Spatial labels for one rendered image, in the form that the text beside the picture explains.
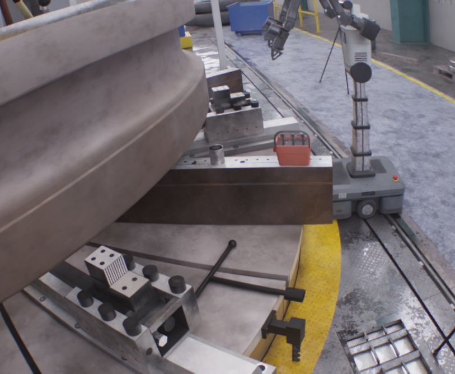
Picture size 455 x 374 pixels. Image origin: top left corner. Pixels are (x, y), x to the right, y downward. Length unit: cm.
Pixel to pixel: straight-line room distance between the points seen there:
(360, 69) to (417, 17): 848
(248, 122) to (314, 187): 111
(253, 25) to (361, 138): 897
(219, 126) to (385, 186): 134
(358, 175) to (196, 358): 193
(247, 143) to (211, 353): 217
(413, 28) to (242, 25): 485
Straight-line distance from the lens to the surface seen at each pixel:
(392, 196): 307
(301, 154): 228
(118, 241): 264
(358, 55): 277
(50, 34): 148
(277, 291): 203
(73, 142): 172
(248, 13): 1167
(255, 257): 228
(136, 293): 153
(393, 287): 255
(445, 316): 244
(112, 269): 157
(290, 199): 241
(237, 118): 327
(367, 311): 239
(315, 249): 281
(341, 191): 294
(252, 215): 250
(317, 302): 244
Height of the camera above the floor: 174
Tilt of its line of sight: 30 degrees down
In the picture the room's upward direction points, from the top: 8 degrees counter-clockwise
